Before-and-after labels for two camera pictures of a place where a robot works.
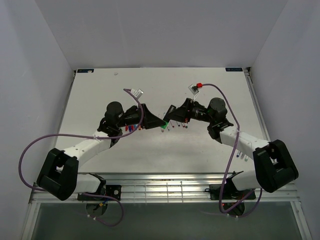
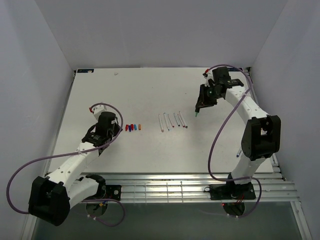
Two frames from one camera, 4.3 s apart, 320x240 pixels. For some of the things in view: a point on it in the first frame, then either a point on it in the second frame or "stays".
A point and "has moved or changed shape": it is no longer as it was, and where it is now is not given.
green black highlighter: (166, 118) has moved or changed shape
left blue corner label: (85, 70) stays
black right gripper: (181, 113) to (202, 101)
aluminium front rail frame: (162, 188) stays
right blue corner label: (234, 69) stays
